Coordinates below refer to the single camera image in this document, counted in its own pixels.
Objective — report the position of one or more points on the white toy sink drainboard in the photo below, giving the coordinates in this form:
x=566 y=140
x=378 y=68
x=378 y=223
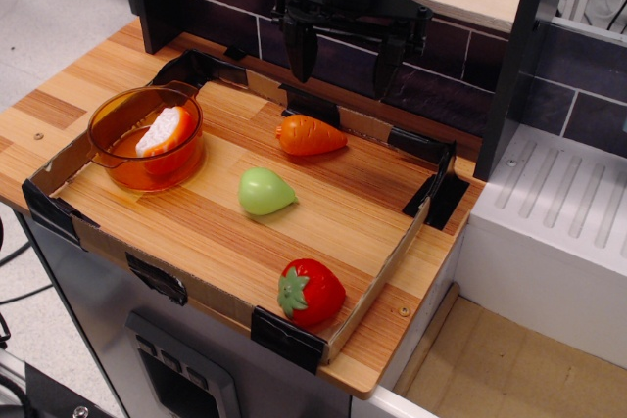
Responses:
x=545 y=244

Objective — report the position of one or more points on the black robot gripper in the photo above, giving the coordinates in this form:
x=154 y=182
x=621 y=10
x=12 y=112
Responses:
x=398 y=25

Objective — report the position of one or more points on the red toy strawberry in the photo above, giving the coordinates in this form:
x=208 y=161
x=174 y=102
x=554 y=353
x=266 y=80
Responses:
x=309 y=293

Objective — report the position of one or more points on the grey toy oven front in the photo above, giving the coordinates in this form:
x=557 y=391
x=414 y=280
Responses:
x=185 y=383

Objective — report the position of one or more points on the orange transparent plastic pot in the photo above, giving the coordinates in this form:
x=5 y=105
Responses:
x=118 y=125

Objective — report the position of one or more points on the orange toy carrot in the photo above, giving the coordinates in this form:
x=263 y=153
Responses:
x=300 y=135

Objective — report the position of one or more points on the green toy pear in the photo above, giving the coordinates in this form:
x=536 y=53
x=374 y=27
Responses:
x=261 y=191

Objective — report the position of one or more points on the salmon sushi toy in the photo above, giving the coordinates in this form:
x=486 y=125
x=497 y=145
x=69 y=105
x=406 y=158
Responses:
x=172 y=127

